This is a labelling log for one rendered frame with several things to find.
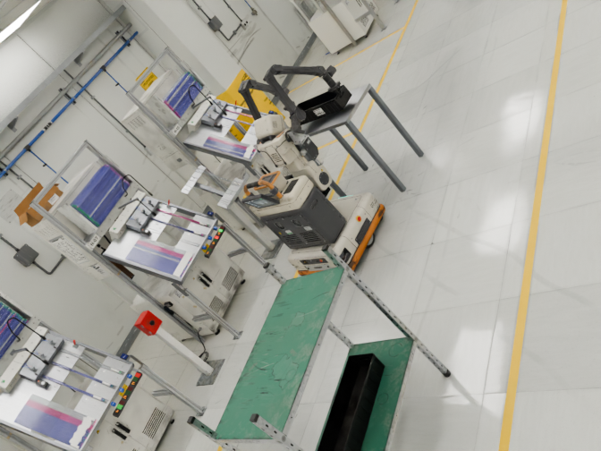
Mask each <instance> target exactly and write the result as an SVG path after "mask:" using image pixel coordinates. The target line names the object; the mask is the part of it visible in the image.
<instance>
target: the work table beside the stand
mask: <svg viewBox="0 0 601 451"><path fill-rule="evenodd" d="M350 93H351V94H352V96H351V98H350V100H349V101H348V103H347V105H346V106H345V108H344V109H343V110H341V111H338V112H336V113H333V114H330V115H327V116H324V117H322V118H319V119H317V120H315V121H312V122H309V123H305V124H303V125H301V129H302V130H303V131H305V133H303V134H306V135H307V136H308V135H309V137H311V136H314V135H317V134H320V133H322V132H326V131H330V132H331V133H332V134H333V135H334V136H335V137H336V139H337V140H338V141H339V142H340V143H341V145H342V146H343V147H344V148H345V149H346V151H347V152H348V153H349V154H350V155H351V157H352V158H353V159H354V160H355V161H356V162H357V164H358V165H359V166H360V167H361V168H362V170H363V171H367V170H368V166H367V165H366V164H365V163H364V162H363V160H362V159H361V158H360V157H359V155H358V154H357V153H356V152H355V151H354V150H353V148H352V147H351V146H350V145H349V143H348V142H347V141H346V140H345V139H344V138H343V136H342V135H341V134H340V133H339V132H338V131H337V130H336V129H335V128H337V127H340V126H343V125H345V126H346V127H347V128H348V129H349V130H350V132H351V133H352V134H353V135H354V137H355V138H356V139H357V140H358V141H359V143H360V144H361V145H362V146H363V148H364V149H365V150H366V151H367V152H368V153H369V155H370V156H371V157H372V158H373V159H374V160H375V161H376V162H377V164H378V165H379V166H380V167H381V169H382V170H383V171H384V172H385V174H386V175H387V176H388V177H389V178H390V180H391V181H392V182H393V183H394V185H395V186H396V187H397V188H398V189H399V191H400V192H404V191H405V190H406V187H405V186H404V185H403V184H402V182H401V181H400V180H399V178H398V177H397V176H396V175H395V174H394V172H393V171H392V170H391V169H390V167H389V166H388V165H387V164H386V162H385V161H384V160H383V159H382V158H381V157H380V156H379V155H378V154H377V152H376V151H375V150H374V148H373V147H372V146H371V145H370V144H369V142H368V141H367V140H366V139H365V137H364V136H363V135H362V134H361V132H360V131H359V130H358V129H357V127H356V126H355V125H354V124H353V123H352V121H351V119H352V117H353V115H354V114H355V112H356V111H357V109H358V107H359V106H360V103H361V102H362V100H363V99H364V97H365V96H366V95H367V93H368V94H369V95H370V96H371V97H372V98H373V99H374V100H375V102H376V103H377V104H378V106H379V107H380V108H381V110H382V111H383V112H384V113H385V115H386V116H387V117H388V119H389V120H390V121H391V123H392V124H393V125H394V127H395V128H396V129H397V130H398V132H399V133H400V134H401V136H402V137H403V138H404V139H405V140H406V141H407V142H408V144H409V145H410V146H411V148H412V149H413V150H414V152H415V153H416V154H417V155H418V157H423V155H424V152H423V151H422V150H421V149H420V147H419V146H418V144H417V143H416V142H415V141H414V139H413V138H412V137H411V136H410V135H409V134H408V132H407V131H406V130H405V128H404V127H403V126H402V124H401V123H400V122H399V120H398V119H397V118H396V117H395V115H394V114H393V112H392V111H391V110H390V109H389V107H388V106H387V105H386V103H385V102H384V100H383V99H382V98H381V97H380V96H379V95H378V94H377V92H376V91H375V90H374V88H373V87H372V86H371V84H370V83H369V84H366V85H364V86H361V87H359V88H356V89H353V90H351V91H350ZM304 157H305V158H306V159H307V160H308V162H309V161H311V160H313V161H314V162H315V163H316V164H317V166H319V163H318V162H317V161H316V160H315V159H314V158H313V157H312V156H311V155H310V154H309V153H308V152H307V153H306V155H305V156H304ZM330 186H331V187H332V188H333V190H334V191H335V192H336V193H337V194H338V195H339V196H340V197H345V196H347V195H346V194H345V193H344V192H343V191H342V189H341V188H340V187H339V186H338V185H337V184H336V183H335V182H334V180H333V179H332V182H331V184H330Z"/></svg>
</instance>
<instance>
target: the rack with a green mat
mask: <svg viewBox="0 0 601 451"><path fill-rule="evenodd" d="M321 251H322V252H323V253H324V254H325V255H326V256H327V257H328V258H329V259H330V260H331V261H332V262H333V263H334V264H335V265H336V266H337V267H336V268H330V269H326V270H323V271H319V272H316V273H312V274H308V275H305V276H302V277H295V278H292V279H288V280H287V279H286V278H285V277H283V276H282V275H281V274H280V273H279V272H278V271H277V270H276V269H275V268H274V267H273V266H272V265H271V264H270V263H269V262H266V263H265V264H264V266H263V268H264V269H265V270H266V271H267V272H268V273H269V274H270V275H271V276H272V277H273V278H274V279H275V280H276V281H277V282H279V283H280V284H281V287H280V289H279V291H278V294H277V296H276V298H275V300H274V303H273V305H272V307H271V309H270V311H269V313H268V315H267V318H266V320H265V323H264V325H263V327H262V328H261V330H260V333H259V335H258V338H257V340H256V343H255V344H254V346H253V348H252V351H251V353H250V356H249V358H248V360H247V362H246V364H245V366H244V368H243V371H242V373H241V375H240V377H239V380H238V382H237V384H236V386H235V388H234V391H233V393H232V395H231V397H230V400H229V402H228V404H227V406H226V407H225V410H224V413H223V415H222V417H221V420H220V422H219V423H218V425H217V427H216V431H213V430H211V429H210V428H209V427H208V426H207V425H205V424H204V423H202V422H201V421H199V420H198V419H197V418H195V417H194V416H190V417H189V419H188V420H187V423H189V424H190V426H192V427H193V428H195V429H196V430H198V431H199V432H201V433H202V434H203V435H205V436H206V437H208V438H209V439H211V440H212V441H214V442H215V443H217V444H218V445H219V446H220V447H222V448H223V449H224V450H226V451H241V450H240V449H238V448H237V447H235V446H234V445H233V444H231V443H254V444H281V445H282V446H283V447H285V448H286V449H287V450H289V451H305V450H303V449H302V448H301V447H299V446H298V445H297V444H295V443H294V442H293V441H291V440H290V439H289V438H287V436H288V433H289V430H290V428H291V426H292V422H293V419H294V416H295V414H296V412H297V409H298V407H299V404H300V401H301V398H302V395H303V392H304V390H305V387H306V385H307V383H308V380H309V376H310V373H311V371H312V369H313V366H314V363H315V361H316V358H317V355H318V352H319V349H320V347H321V345H322V342H323V339H324V337H325V334H326V331H327V329H329V330H330V331H331V332H332V333H333V334H334V335H335V336H336V337H338V338H339V339H340V340H341V341H342V342H343V343H344V344H345V345H346V346H347V347H348V348H349V352H348V354H347V357H346V360H345V363H344V365H343V370H342V373H341V376H340V378H339V381H338V384H337V387H336V390H335V392H334V397H333V400H332V403H331V404H330V407H329V410H328V413H327V416H326V420H325V423H324V426H323V429H322V431H321V434H320V437H319V440H318V443H317V447H316V450H315V451H317V449H318V446H319V443H320V440H321V438H322V435H323V432H324V429H325V426H326V423H327V420H328V417H329V414H330V412H331V409H332V406H333V403H334V399H335V396H336V393H337V390H338V387H339V385H340V382H341V379H342V376H343V372H344V369H345V366H346V363H347V360H348V357H349V356H350V355H357V354H364V353H373V354H374V355H375V356H376V357H377V358H378V360H380V361H381V362H382V363H383V364H384V365H385V369H384V372H383V375H382V378H381V381H380V385H379V388H378V391H377V397H376V400H375V403H374V406H373V410H372V413H371V415H370V419H369V422H368V427H367V431H366V434H365V438H364V440H363V444H362V447H361V450H360V451H389V450H390V446H391V443H392V440H393V436H394V430H395V426H396V422H397V419H398V415H399V412H400V409H401V405H402V399H403V395H404V391H405V388H406V385H407V381H408V377H409V374H410V370H411V364H412V361H413V357H414V353H415V350H416V347H417V348H418V349H419V350H420V351H421V352H422V353H423V354H424V355H425V356H426V357H427V358H428V360H429V361H430V362H431V363H432V364H433V365H434V366H435V367H436V368H437V369H438V370H439V371H440V372H441V373H442V374H443V375H444V376H445V377H446V378H448V377H450V375H451V372H450V371H449V370H448V369H447V368H446V367H445V366H444V365H443V364H442V363H441V362H440V361H439V360H438V359H437V358H436V357H435V356H434V355H433V354H432V353H431V352H430V351H429V350H428V348H427V347H426V346H425V345H424V344H423V343H422V342H421V341H420V340H419V339H418V338H417V337H416V336H415V335H414V334H413V333H412V332H411V331H410V330H409V329H408V328H407V327H406V326H405V325H404V323H403V322H402V321H401V320H400V319H399V318H398V317H397V316H396V315H395V314H394V313H393V312H392V311H391V310H390V309H389V308H388V307H387V306H386V305H385V304H384V303H383V302H382V301H381V300H380V298H379V297H378V296H377V295H376V294H375V293H374V292H373V291H372V290H371V289H370V288H369V287H368V286H367V285H366V284H365V283H364V282H363V281H362V280H361V279H360V278H359V277H358V276H357V275H356V273H355V272H354V271H353V270H352V269H351V268H350V267H349V266H348V265H347V264H346V263H345V262H344V261H343V260H342V259H341V258H340V257H339V256H338V255H337V254H336V253H335V252H334V251H333V250H332V248H331V247H330V246H329V245H328V244H326V245H323V247H322V249H321ZM346 277H348V278H349V279H350V280H351V281H352V282H353V283H354V284H355V285H356V286H357V287H358V288H359V289H360V290H361V291H362V292H363V293H364V294H365V295H366V296H367V297H368V298H369V299H370V300H371V301H372V302H373V303H374V304H375V305H376V306H377V307H378V308H379V309H380V310H381V311H382V312H383V313H384V314H385V315H386V316H387V318H389V319H390V321H391V322H392V323H393V324H394V325H395V326H396V327H397V328H398V329H399V330H400V331H401V332H402V333H403V334H404V335H405V336H406V337H400V338H394V339H387V340H381V341H375V342H367V343H361V344H354V343H353V342H352V341H351V340H350V339H349V338H348V337H347V336H346V335H345V334H344V333H343V332H342V331H341V330H340V329H338V328H337V327H336V326H335V325H334V324H333V323H332V322H331V321H330V320H331V318H332V316H333V313H334V309H335V306H336V304H337V302H338V299H339V296H340V294H341V291H342V289H343V285H344V282H345V280H346Z"/></svg>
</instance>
